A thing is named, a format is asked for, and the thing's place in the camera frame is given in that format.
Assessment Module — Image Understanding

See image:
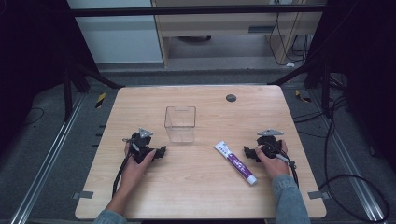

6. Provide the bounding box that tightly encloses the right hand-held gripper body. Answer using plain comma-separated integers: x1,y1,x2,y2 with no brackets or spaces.
255,128,285,160

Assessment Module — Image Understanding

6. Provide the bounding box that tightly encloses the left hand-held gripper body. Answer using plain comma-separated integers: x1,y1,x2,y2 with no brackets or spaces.
122,127,158,165

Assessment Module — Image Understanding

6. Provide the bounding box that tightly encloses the purple and white toothpaste tube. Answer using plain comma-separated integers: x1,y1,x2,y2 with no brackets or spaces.
213,140,259,187

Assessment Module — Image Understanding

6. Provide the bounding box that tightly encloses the clear plastic container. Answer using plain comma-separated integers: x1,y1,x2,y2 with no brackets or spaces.
163,105,197,144

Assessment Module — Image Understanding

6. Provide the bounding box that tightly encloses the person's right hand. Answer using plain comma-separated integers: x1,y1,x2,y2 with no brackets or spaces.
254,139,290,180

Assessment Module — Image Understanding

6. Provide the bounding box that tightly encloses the person's left hand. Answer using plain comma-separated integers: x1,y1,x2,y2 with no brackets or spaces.
119,143,157,196

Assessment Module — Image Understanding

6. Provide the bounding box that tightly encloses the yellow black striped tape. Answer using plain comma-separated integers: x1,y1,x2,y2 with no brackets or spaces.
294,89,312,104
94,91,107,109

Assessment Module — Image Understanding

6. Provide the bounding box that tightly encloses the white cabinet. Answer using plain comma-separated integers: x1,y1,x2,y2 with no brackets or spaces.
66,0,163,64

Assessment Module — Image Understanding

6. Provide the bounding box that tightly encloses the light wooden desk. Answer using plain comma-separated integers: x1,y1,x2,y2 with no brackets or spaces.
150,0,328,69

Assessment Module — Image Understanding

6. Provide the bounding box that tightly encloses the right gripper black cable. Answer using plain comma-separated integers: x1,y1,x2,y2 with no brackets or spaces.
270,143,300,189

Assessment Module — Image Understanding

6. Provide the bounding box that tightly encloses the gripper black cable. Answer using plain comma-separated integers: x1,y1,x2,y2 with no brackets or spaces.
270,143,300,189
111,150,132,199

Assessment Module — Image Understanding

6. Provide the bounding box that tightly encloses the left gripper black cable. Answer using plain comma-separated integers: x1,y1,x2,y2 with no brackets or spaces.
111,150,132,199

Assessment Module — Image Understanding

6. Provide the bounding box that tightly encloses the grey metal table bracket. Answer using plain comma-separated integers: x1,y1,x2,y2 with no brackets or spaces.
307,190,331,201
72,190,94,201

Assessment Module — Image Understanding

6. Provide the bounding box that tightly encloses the aluminium floor rail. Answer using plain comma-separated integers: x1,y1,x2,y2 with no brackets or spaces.
307,88,389,222
8,92,87,224

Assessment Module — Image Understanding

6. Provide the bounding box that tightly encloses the black floor cable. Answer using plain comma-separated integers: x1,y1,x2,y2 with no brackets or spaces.
292,73,391,224

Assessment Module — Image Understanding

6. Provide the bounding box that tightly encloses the black metal frame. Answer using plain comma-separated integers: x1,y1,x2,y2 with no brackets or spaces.
60,3,335,122

